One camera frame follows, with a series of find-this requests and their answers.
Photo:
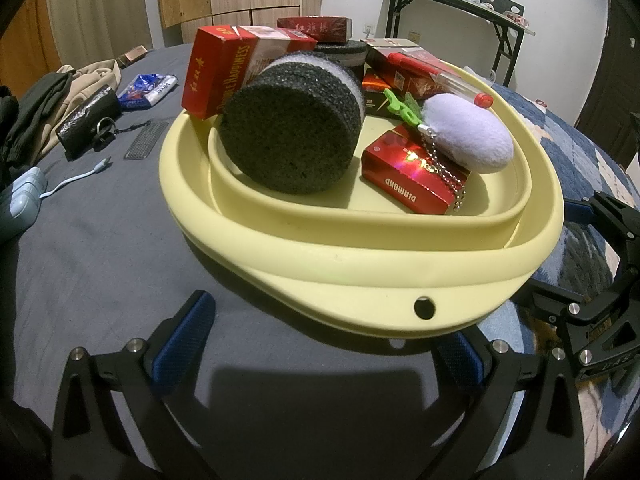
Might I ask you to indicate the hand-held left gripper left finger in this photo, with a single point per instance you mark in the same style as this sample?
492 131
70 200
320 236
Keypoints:
182 340

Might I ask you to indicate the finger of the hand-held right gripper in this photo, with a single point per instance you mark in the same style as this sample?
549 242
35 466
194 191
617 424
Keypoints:
615 215
560 305

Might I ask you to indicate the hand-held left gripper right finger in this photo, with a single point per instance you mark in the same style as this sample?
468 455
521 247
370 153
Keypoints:
462 360

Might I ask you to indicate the yellow oval plastic basin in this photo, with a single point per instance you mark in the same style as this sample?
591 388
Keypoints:
350 270

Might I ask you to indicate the shiny red cigarette box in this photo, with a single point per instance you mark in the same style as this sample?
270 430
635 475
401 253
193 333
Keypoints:
400 170

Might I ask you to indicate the red lighter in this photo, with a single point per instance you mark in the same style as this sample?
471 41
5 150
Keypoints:
450 80

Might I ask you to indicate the black foam cylinder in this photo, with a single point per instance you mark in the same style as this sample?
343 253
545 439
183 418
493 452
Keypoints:
350 55
290 135

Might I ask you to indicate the dark brown cigarette box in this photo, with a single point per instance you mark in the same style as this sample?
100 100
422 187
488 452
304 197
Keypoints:
375 100

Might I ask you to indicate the red box with white lettering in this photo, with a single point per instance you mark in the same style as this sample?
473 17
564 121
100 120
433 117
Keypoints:
215 75

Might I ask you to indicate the red clear-wrapped cigarette box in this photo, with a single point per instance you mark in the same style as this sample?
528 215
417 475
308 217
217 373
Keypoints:
385 67

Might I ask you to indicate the blue and white checkered blanket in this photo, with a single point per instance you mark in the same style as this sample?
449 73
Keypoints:
575 160

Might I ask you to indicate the grey bed sheet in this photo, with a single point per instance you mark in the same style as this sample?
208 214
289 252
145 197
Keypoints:
100 270

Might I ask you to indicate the dark brown door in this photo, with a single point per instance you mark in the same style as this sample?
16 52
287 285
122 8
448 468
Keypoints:
615 60

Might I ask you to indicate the grey perforated strip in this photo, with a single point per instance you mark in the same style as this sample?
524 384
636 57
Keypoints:
147 140

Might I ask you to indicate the light blue charger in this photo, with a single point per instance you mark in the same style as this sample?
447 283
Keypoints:
20 200

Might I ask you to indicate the black pouch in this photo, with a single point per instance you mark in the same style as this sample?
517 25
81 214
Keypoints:
85 120

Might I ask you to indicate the blue and white packet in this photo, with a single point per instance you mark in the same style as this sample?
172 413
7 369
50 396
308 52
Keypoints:
150 90

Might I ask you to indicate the dark green clothes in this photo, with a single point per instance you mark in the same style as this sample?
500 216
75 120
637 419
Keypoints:
35 110

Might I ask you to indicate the beige clothes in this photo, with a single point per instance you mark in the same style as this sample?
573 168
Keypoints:
95 77

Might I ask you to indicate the small pink box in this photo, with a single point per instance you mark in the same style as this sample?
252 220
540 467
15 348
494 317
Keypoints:
132 56

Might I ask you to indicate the black folding table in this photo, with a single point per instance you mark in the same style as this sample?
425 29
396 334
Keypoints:
400 5

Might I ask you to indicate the white curtain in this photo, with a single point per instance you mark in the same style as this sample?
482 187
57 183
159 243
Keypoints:
100 10

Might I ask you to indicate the black bracket on table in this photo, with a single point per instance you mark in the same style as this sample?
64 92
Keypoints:
500 0

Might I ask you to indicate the yellowish wall outlet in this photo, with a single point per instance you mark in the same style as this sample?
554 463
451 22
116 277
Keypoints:
415 37

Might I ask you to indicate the white wall outlet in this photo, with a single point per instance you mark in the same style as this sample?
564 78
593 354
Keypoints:
369 29

